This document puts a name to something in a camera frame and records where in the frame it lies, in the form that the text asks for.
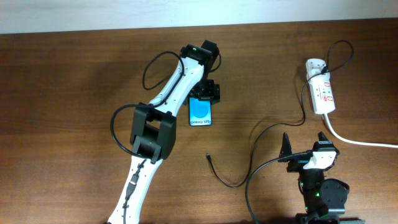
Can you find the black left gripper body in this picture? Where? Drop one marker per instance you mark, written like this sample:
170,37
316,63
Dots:
206,89

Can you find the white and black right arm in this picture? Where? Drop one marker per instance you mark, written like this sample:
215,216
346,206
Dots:
324,199

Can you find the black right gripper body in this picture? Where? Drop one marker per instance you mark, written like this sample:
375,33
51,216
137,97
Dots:
296,166

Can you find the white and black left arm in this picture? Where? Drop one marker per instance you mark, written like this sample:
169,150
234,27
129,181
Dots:
154,126

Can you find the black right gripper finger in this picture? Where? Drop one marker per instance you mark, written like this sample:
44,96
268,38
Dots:
286,149
322,138

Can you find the blue Galaxy smartphone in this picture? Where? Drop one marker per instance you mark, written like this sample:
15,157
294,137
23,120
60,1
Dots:
199,112

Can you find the white power strip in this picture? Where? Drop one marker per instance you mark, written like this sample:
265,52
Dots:
321,94

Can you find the white charger plug adapter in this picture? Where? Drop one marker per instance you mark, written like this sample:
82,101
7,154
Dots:
314,66

